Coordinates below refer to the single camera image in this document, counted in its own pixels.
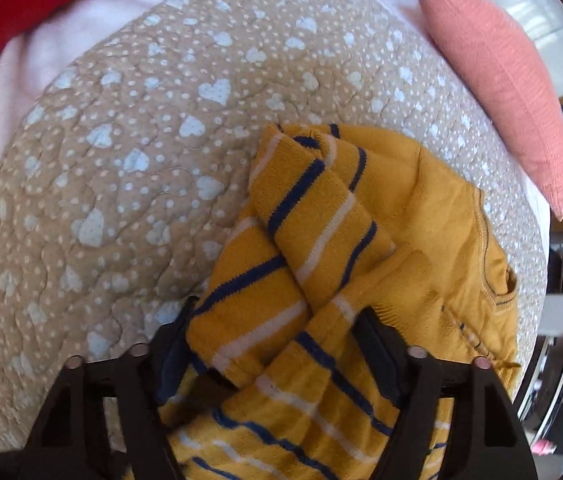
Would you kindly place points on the white shelf unit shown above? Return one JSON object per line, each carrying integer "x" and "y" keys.
{"x": 559, "y": 315}

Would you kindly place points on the red floral pillow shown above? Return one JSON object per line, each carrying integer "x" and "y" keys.
{"x": 36, "y": 0}

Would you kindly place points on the coral ribbed pillow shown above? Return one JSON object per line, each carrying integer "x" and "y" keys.
{"x": 506, "y": 90}

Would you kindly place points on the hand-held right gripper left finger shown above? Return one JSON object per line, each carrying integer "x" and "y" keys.
{"x": 171, "y": 360}

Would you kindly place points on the yellow striped sweater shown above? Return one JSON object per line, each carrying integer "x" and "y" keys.
{"x": 321, "y": 220}

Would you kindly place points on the beige heart-print quilted mat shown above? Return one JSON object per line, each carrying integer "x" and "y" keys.
{"x": 126, "y": 160}

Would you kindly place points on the pale pink bedsheet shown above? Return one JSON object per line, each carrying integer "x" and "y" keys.
{"x": 86, "y": 15}

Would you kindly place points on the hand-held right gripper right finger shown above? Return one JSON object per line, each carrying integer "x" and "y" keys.
{"x": 384, "y": 360}

